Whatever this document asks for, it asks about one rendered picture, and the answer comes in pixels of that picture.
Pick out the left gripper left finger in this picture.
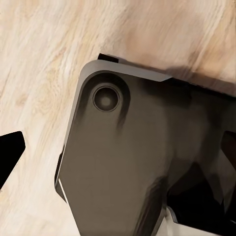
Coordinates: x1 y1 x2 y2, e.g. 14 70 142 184
0 131 26 190

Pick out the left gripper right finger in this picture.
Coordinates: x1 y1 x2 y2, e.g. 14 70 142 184
220 131 236 170

